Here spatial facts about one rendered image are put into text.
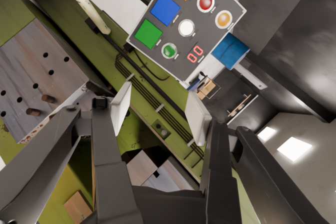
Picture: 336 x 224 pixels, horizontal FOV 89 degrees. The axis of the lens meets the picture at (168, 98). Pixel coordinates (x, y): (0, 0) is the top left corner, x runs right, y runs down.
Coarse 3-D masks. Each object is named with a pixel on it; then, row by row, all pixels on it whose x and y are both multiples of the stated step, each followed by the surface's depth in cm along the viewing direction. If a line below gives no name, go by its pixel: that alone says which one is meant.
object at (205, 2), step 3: (201, 0) 57; (204, 0) 57; (207, 0) 57; (210, 0) 57; (201, 3) 57; (204, 3) 57; (207, 3) 57; (210, 3) 57; (201, 6) 58; (204, 6) 58; (207, 6) 58; (210, 6) 58; (204, 9) 58
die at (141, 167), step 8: (144, 152) 68; (152, 152) 78; (160, 152) 94; (136, 160) 67; (144, 160) 67; (152, 160) 68; (160, 160) 79; (128, 168) 67; (136, 168) 66; (144, 168) 66; (152, 168) 66; (136, 176) 66; (144, 176) 66; (136, 184) 65
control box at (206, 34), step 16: (176, 0) 57; (192, 0) 57; (224, 0) 57; (144, 16) 59; (176, 16) 59; (192, 16) 59; (208, 16) 59; (240, 16) 59; (176, 32) 61; (192, 32) 61; (208, 32) 61; (224, 32) 61; (144, 48) 64; (160, 48) 64; (176, 48) 64; (192, 48) 63; (208, 48) 64; (160, 64) 66; (176, 64) 66; (192, 64) 66
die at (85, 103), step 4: (88, 92) 76; (92, 92) 76; (84, 96) 76; (88, 96) 76; (92, 96) 75; (80, 100) 76; (84, 100) 75; (88, 100) 75; (76, 104) 75; (80, 104) 75; (84, 104) 75; (88, 104) 75; (80, 108) 75; (84, 108) 75; (88, 108) 74; (128, 112) 113
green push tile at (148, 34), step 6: (144, 24) 60; (150, 24) 60; (138, 30) 60; (144, 30) 60; (150, 30) 60; (156, 30) 60; (138, 36) 61; (144, 36) 61; (150, 36) 61; (156, 36) 61; (144, 42) 62; (150, 42) 62; (150, 48) 63
